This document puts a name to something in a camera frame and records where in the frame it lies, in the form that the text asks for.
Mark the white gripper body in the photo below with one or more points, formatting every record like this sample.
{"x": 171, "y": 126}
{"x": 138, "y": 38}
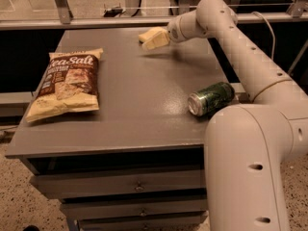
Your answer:
{"x": 175, "y": 31}

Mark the bottom grey drawer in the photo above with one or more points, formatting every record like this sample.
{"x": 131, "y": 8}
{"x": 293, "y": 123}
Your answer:
{"x": 155, "y": 221}

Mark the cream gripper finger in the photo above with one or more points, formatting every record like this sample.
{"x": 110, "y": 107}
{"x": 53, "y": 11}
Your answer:
{"x": 153, "y": 43}

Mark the top grey drawer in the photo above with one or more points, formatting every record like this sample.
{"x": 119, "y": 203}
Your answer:
{"x": 75, "y": 185}

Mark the sea salt chips bag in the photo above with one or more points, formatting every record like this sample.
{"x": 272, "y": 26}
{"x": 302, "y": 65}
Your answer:
{"x": 68, "y": 86}

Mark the grey drawer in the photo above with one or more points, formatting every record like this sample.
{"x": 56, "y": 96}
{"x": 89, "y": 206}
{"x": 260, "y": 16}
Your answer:
{"x": 155, "y": 221}
{"x": 142, "y": 209}
{"x": 75, "y": 185}

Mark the grey metal railing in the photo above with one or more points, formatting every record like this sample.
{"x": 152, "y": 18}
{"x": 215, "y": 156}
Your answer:
{"x": 139, "y": 21}

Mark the yellow sponge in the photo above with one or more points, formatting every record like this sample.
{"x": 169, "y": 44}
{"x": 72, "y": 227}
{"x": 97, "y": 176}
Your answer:
{"x": 152, "y": 33}

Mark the middle grey drawer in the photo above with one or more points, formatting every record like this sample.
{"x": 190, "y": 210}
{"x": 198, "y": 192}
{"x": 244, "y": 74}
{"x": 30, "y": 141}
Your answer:
{"x": 142, "y": 209}

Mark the green soda can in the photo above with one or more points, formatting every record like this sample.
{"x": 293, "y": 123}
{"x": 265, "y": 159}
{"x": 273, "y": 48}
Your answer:
{"x": 210, "y": 99}

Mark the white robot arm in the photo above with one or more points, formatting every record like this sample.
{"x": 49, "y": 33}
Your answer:
{"x": 245, "y": 144}

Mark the grey drawer cabinet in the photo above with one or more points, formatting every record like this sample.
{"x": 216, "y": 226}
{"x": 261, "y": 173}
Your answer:
{"x": 143, "y": 120}

